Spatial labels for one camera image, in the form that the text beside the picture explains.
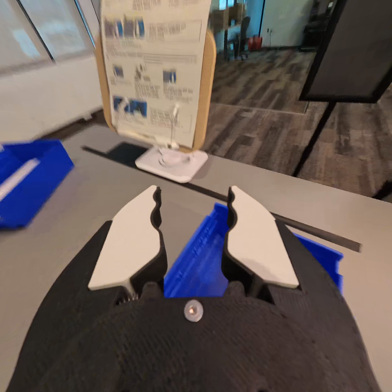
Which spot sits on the black rectangular table pad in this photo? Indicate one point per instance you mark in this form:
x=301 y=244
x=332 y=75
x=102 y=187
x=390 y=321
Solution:
x=128 y=153

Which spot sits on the printed instruction sheet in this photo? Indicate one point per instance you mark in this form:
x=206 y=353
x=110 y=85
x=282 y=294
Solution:
x=153 y=61

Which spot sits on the black desk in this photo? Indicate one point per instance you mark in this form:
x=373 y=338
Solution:
x=352 y=46

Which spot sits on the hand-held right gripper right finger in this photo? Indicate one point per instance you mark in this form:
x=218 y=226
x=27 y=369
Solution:
x=260 y=245

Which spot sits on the instruction sheet on stand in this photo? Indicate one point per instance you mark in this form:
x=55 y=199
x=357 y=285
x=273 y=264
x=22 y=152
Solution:
x=209 y=92

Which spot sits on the blue plastic storage bin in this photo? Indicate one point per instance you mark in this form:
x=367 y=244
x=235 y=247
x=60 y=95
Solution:
x=196 y=266
x=49 y=171

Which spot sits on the black chair base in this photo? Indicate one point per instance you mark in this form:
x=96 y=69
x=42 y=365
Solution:
x=384 y=191

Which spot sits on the red case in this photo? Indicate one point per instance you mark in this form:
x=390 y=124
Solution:
x=255 y=43

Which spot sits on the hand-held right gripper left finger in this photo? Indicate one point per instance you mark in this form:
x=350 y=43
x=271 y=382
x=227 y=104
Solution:
x=125 y=245

